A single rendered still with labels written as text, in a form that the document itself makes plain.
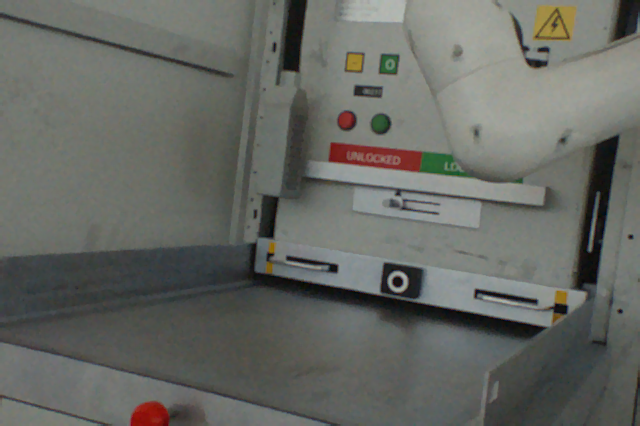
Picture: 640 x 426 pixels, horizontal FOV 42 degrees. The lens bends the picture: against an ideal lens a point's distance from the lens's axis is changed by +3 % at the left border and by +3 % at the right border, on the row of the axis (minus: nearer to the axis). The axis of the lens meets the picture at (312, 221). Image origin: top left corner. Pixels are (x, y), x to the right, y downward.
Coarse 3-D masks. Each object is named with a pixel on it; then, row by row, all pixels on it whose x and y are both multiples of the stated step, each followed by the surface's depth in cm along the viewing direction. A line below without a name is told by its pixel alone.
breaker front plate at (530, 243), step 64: (320, 0) 138; (512, 0) 125; (576, 0) 121; (320, 64) 138; (320, 128) 138; (320, 192) 138; (384, 192) 133; (576, 192) 121; (384, 256) 134; (448, 256) 129; (512, 256) 125
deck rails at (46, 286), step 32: (32, 256) 96; (64, 256) 100; (96, 256) 106; (128, 256) 111; (160, 256) 118; (192, 256) 126; (224, 256) 134; (0, 288) 92; (32, 288) 96; (64, 288) 101; (96, 288) 106; (128, 288) 112; (160, 288) 119; (192, 288) 126; (224, 288) 130; (0, 320) 90; (32, 320) 93; (576, 320) 108; (512, 352) 72; (544, 352) 87; (576, 352) 113; (512, 384) 73; (544, 384) 90; (480, 416) 63; (512, 416) 74
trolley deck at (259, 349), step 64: (64, 320) 95; (128, 320) 99; (192, 320) 104; (256, 320) 109; (320, 320) 114; (384, 320) 121; (448, 320) 128; (0, 384) 84; (64, 384) 80; (128, 384) 77; (192, 384) 75; (256, 384) 77; (320, 384) 80; (384, 384) 83; (448, 384) 87; (576, 384) 95
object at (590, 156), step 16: (624, 0) 130; (624, 16) 134; (608, 32) 120; (624, 32) 137; (592, 160) 125; (592, 176) 128; (592, 192) 131; (592, 208) 134; (576, 224) 121; (576, 240) 122; (576, 256) 124; (592, 256) 144; (576, 272) 127; (592, 272) 147
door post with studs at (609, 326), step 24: (624, 144) 123; (624, 168) 123; (624, 192) 124; (624, 216) 123; (624, 240) 123; (600, 264) 125; (624, 264) 123; (600, 288) 125; (624, 288) 123; (600, 312) 125; (624, 312) 123; (600, 336) 125; (624, 336) 123; (624, 360) 123; (624, 384) 123; (624, 408) 123
